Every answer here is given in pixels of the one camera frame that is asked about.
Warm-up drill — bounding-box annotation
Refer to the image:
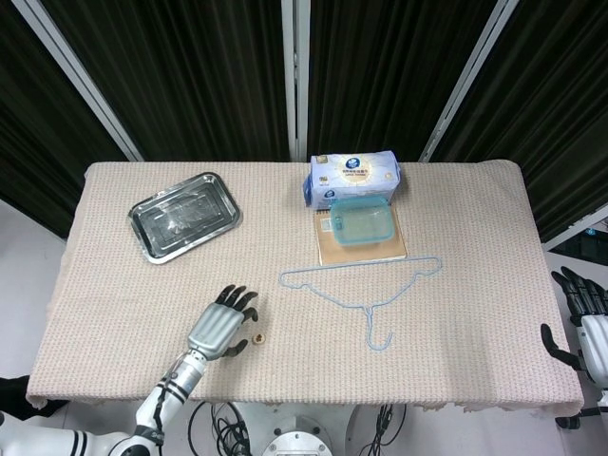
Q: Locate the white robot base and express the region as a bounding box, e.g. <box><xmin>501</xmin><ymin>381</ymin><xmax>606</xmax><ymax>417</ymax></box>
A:
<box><xmin>232</xmin><ymin>401</ymin><xmax>367</xmax><ymax>456</ymax></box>

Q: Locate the black pleated curtain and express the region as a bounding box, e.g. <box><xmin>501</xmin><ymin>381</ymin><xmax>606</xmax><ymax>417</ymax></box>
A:
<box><xmin>430</xmin><ymin>0</ymin><xmax>608</xmax><ymax>244</ymax></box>
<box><xmin>307</xmin><ymin>0</ymin><xmax>505</xmax><ymax>163</ymax></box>
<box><xmin>40</xmin><ymin>0</ymin><xmax>292</xmax><ymax>162</ymax></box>
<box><xmin>0</xmin><ymin>0</ymin><xmax>130</xmax><ymax>238</ymax></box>

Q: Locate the rectangular steel tray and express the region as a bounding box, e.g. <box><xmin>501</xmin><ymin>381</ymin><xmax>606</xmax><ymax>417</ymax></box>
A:
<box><xmin>126</xmin><ymin>172</ymin><xmax>243</xmax><ymax>265</ymax></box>

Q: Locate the white frame post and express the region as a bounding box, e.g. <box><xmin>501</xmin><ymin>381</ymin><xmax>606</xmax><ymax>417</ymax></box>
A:
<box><xmin>418</xmin><ymin>0</ymin><xmax>522</xmax><ymax>163</ymax></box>
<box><xmin>280</xmin><ymin>0</ymin><xmax>311</xmax><ymax>162</ymax></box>
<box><xmin>11</xmin><ymin>0</ymin><xmax>146</xmax><ymax>162</ymax></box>
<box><xmin>543</xmin><ymin>204</ymin><xmax>608</xmax><ymax>253</ymax></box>

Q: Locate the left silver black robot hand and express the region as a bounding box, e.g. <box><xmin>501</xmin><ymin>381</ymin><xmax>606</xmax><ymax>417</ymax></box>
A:
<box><xmin>186</xmin><ymin>283</ymin><xmax>261</xmax><ymax>359</ymax></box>

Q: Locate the black cable bundle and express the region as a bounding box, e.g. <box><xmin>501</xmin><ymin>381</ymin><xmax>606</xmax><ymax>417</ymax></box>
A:
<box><xmin>363</xmin><ymin>403</ymin><xmax>409</xmax><ymax>456</ymax></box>
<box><xmin>188</xmin><ymin>401</ymin><xmax>253</xmax><ymax>456</ymax></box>

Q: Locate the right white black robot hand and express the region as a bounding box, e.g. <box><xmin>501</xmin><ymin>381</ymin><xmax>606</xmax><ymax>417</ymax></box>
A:
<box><xmin>541</xmin><ymin>266</ymin><xmax>608</xmax><ymax>389</ymax></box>

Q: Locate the light blue wire hanger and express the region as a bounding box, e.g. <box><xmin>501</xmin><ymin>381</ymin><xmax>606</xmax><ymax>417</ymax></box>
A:
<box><xmin>278</xmin><ymin>255</ymin><xmax>444</xmax><ymax>352</ymax></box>

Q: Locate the clear container with teal lid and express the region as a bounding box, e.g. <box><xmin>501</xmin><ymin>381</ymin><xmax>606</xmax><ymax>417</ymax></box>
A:
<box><xmin>329</xmin><ymin>197</ymin><xmax>398</xmax><ymax>249</ymax></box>

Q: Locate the beige woven tablecloth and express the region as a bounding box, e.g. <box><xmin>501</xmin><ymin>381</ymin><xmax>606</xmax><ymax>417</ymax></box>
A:
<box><xmin>26</xmin><ymin>161</ymin><xmax>586</xmax><ymax>415</ymax></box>

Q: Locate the blue white tissue pack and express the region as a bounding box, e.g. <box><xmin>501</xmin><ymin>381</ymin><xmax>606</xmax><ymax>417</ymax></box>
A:
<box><xmin>302</xmin><ymin>150</ymin><xmax>403</xmax><ymax>212</ymax></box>

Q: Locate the brown spiral notebook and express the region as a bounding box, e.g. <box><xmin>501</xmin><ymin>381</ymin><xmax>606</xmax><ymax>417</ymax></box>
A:
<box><xmin>313</xmin><ymin>208</ymin><xmax>409</xmax><ymax>266</ymax></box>

